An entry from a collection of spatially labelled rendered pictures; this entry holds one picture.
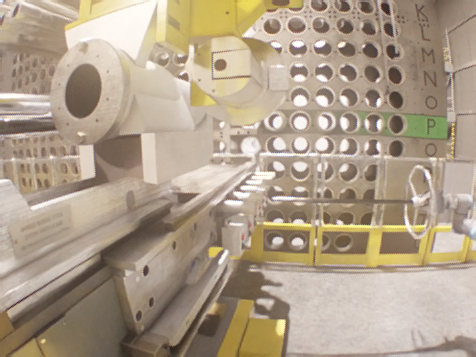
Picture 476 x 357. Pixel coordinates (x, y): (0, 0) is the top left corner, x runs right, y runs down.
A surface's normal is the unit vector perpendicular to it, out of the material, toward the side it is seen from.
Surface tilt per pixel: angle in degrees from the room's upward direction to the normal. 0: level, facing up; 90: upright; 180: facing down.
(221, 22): 90
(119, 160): 90
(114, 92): 90
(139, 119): 90
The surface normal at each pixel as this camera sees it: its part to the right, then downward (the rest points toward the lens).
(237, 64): -0.23, 0.18
